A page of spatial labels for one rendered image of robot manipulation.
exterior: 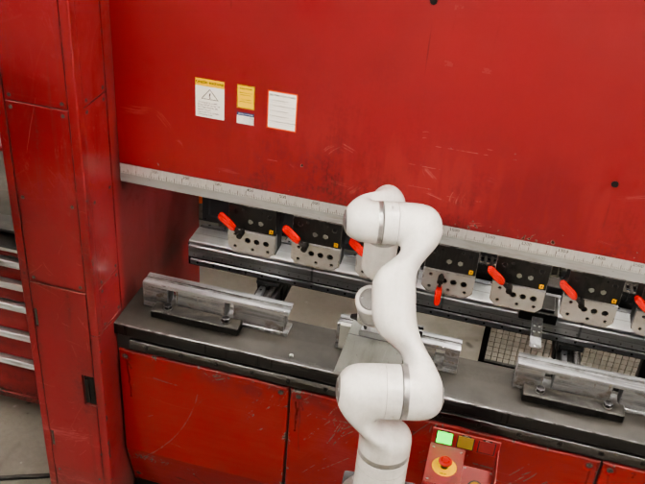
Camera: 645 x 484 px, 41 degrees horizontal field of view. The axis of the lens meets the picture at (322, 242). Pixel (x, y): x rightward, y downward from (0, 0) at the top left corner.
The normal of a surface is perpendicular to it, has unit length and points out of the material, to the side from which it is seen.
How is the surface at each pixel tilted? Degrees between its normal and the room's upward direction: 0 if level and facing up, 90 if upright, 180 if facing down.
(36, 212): 90
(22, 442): 0
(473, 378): 0
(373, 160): 90
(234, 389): 90
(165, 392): 90
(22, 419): 0
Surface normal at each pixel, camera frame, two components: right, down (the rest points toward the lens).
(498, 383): 0.07, -0.84
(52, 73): -0.26, 0.51
